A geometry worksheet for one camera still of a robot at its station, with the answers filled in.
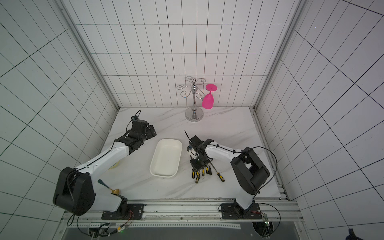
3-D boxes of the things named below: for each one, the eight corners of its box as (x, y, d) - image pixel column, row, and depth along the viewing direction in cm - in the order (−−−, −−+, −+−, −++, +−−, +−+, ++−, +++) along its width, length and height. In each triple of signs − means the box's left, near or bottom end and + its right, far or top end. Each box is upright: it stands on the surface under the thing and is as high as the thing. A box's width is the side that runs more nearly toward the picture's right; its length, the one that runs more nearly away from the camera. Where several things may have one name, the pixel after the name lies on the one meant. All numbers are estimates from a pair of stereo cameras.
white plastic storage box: (150, 179, 85) (148, 175, 80) (157, 143, 100) (155, 138, 96) (180, 179, 85) (179, 175, 80) (182, 143, 100) (181, 138, 96)
